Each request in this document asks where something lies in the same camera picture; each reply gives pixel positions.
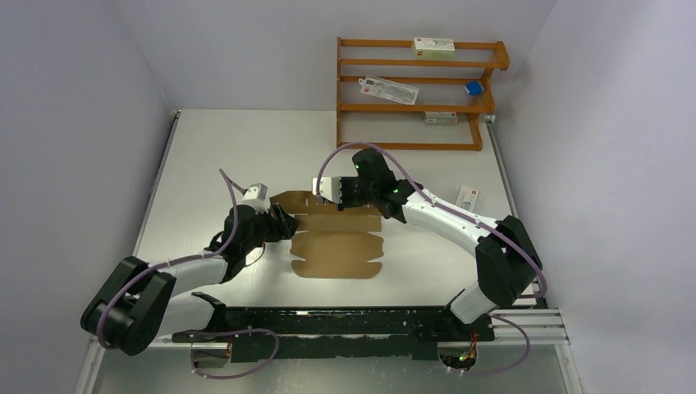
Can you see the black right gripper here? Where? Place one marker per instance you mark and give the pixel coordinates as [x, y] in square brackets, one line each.
[345, 203]

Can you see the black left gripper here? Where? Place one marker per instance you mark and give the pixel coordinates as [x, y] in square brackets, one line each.
[283, 226]

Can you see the brown cardboard box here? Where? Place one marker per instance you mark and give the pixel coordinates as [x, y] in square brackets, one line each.
[333, 244]

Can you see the orange wooden shelf rack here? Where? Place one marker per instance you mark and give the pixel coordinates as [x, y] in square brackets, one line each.
[441, 83]

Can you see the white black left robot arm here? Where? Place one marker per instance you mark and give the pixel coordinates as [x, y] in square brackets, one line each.
[141, 301]

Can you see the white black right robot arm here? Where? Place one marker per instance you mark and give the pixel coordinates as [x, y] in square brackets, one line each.
[506, 260]

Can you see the white flat box bottom shelf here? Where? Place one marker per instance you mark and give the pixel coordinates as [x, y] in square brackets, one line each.
[441, 118]

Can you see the white green box top shelf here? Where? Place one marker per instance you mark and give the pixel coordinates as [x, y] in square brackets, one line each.
[433, 48]

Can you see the clear plastic packet on shelf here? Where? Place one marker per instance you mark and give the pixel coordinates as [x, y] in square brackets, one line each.
[389, 90]

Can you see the blue small object on shelf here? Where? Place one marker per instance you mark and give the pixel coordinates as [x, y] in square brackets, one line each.
[474, 88]

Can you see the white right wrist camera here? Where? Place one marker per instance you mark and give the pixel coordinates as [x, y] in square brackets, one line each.
[327, 188]

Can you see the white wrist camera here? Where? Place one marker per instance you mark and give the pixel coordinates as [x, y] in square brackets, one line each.
[256, 196]
[327, 188]

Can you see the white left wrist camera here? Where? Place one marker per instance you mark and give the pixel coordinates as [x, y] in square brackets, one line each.
[256, 196]

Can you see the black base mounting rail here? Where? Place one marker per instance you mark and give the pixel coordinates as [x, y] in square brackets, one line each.
[328, 332]

